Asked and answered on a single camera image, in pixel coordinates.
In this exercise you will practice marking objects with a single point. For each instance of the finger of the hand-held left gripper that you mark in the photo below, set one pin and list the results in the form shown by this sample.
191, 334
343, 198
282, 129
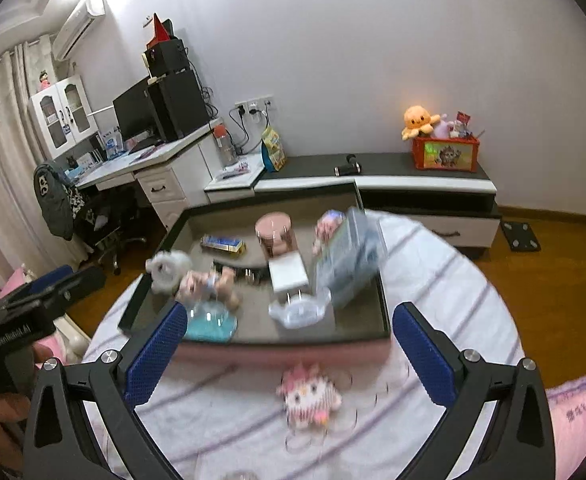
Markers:
48, 279
80, 285

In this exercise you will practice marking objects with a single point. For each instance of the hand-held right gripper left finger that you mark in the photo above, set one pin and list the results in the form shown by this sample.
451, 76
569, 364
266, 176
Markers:
153, 355

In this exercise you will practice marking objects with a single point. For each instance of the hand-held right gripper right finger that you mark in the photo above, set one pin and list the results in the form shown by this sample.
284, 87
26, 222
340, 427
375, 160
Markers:
420, 355

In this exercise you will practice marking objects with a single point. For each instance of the doll figure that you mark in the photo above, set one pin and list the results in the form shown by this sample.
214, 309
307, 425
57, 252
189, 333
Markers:
213, 285

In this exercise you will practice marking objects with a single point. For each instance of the clear plastic container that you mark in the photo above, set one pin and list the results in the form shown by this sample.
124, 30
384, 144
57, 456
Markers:
353, 260

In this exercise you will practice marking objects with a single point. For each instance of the pink white block cat figure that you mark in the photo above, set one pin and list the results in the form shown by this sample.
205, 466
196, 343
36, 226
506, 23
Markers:
308, 397

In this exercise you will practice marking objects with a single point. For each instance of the pink storage box black rim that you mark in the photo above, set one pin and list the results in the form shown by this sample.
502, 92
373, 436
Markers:
298, 350

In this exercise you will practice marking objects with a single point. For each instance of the clear plastic tray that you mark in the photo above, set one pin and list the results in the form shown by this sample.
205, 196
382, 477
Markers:
298, 312

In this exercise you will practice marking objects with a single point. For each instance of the blue gold small box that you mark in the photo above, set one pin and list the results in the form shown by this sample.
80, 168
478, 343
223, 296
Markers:
223, 245

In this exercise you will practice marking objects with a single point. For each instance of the white charger adapter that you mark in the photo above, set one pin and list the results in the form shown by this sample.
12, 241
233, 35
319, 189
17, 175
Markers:
288, 272

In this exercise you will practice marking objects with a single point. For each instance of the rose gold cylinder tin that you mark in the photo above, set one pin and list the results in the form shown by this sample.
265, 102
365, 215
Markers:
273, 232

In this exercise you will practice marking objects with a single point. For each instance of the person's left hand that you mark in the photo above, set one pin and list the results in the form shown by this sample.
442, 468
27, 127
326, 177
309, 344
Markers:
5, 412

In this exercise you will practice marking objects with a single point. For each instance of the pink pillow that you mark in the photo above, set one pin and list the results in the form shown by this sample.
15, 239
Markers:
12, 285

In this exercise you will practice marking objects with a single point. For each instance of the black office chair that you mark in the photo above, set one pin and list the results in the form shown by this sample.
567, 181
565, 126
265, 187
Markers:
108, 225

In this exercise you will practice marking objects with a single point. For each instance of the black backpack on chair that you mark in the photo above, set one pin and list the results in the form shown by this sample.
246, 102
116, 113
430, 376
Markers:
53, 200

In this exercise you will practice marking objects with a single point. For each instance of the cream curtain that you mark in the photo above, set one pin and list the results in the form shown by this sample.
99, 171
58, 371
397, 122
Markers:
3, 160

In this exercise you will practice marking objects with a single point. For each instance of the white desk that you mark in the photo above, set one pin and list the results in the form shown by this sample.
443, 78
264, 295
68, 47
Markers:
173, 180

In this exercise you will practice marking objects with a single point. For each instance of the blue white box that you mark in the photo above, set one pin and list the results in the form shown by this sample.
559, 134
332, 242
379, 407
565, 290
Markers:
112, 144

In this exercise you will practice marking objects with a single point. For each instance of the black floor scale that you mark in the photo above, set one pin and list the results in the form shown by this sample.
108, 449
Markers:
522, 236

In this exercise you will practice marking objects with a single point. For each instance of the white glass door cabinet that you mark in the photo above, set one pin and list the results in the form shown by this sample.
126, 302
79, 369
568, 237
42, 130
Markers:
65, 110

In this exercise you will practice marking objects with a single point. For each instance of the black white low cabinet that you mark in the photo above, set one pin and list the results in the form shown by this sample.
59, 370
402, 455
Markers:
398, 180

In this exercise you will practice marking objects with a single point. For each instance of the person's pink pajama leg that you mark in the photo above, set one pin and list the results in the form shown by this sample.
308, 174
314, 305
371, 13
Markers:
583, 425

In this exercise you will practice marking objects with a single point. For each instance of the black computer monitor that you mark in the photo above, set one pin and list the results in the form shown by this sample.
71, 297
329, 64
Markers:
133, 110

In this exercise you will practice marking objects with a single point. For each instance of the small pink doll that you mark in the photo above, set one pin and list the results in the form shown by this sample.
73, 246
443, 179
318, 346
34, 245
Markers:
45, 80

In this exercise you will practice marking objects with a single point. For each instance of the clear bottle red cap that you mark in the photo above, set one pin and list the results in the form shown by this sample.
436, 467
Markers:
225, 147

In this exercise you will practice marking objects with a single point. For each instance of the orange toy crate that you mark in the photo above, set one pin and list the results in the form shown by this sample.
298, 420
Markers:
445, 155

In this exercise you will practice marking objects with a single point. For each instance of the black small device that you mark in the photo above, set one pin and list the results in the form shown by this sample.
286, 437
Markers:
347, 166

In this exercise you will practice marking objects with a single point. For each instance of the black computer tower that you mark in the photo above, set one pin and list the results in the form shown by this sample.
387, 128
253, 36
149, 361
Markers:
178, 105

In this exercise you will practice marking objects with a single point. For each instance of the purple plush toy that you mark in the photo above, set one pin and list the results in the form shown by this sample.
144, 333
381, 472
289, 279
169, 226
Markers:
444, 127

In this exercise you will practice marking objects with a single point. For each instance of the red white small toy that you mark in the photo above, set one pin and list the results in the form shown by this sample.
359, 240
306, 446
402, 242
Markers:
463, 125

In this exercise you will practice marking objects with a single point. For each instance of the orange octopus plush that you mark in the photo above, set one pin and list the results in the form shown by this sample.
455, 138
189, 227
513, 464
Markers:
418, 120

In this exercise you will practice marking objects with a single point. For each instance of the yellow green snack bag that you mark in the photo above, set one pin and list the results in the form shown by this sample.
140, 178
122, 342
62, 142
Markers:
273, 150

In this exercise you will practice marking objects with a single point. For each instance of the black speaker box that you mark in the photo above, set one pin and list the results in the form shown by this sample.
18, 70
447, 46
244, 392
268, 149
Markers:
165, 57

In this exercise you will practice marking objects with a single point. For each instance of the white air conditioner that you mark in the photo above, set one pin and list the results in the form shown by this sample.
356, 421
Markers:
78, 27

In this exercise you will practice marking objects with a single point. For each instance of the red triangular ornament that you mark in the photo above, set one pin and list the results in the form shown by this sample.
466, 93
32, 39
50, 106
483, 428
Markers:
159, 35

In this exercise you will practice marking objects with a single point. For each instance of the white wall socket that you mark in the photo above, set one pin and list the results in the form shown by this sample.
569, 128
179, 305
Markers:
253, 105

